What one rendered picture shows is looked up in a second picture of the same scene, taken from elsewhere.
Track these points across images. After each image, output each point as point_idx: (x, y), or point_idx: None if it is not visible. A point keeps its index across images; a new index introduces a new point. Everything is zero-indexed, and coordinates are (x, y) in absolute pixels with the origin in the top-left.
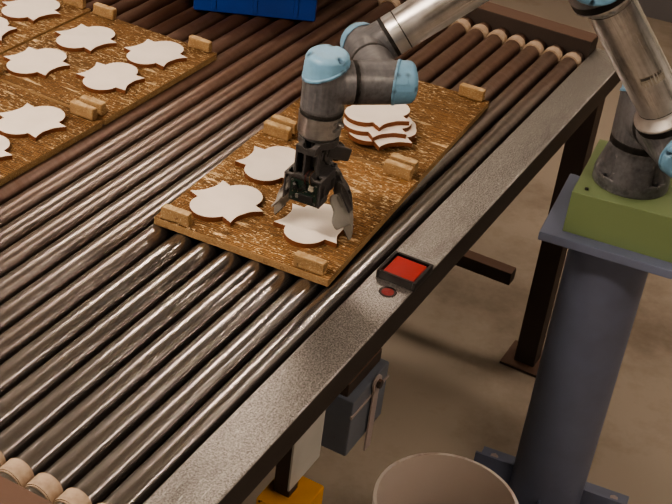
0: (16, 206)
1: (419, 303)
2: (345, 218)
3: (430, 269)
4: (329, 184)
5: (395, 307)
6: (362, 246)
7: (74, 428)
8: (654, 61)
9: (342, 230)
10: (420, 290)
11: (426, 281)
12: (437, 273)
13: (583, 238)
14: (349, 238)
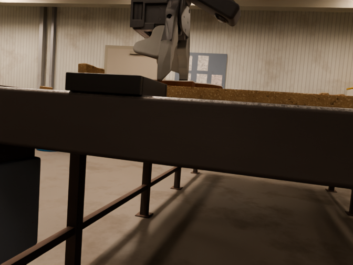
0: None
1: (106, 150)
2: (157, 48)
3: (126, 78)
4: (163, 12)
5: (18, 88)
6: (167, 93)
7: None
8: None
9: (175, 82)
10: (101, 113)
11: (124, 108)
12: (178, 125)
13: None
14: (157, 77)
